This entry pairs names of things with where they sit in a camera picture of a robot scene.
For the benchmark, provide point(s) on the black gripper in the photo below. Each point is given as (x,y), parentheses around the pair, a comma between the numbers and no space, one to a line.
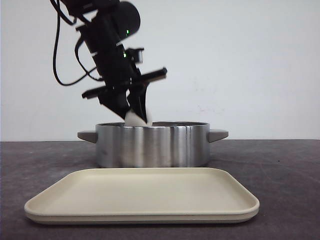
(125,86)

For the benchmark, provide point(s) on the panda bun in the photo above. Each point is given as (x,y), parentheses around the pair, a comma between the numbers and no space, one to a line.
(133,120)

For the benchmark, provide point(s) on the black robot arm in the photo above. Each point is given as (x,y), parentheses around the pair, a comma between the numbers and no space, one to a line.
(105,24)

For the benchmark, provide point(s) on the stainless steel steamer pot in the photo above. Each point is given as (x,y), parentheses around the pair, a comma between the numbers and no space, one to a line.
(165,144)

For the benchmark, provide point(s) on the beige rectangular tray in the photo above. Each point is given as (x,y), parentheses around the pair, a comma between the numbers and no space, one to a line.
(170,195)

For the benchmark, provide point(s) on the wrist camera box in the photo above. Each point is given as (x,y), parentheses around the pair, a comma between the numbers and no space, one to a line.
(135,55)

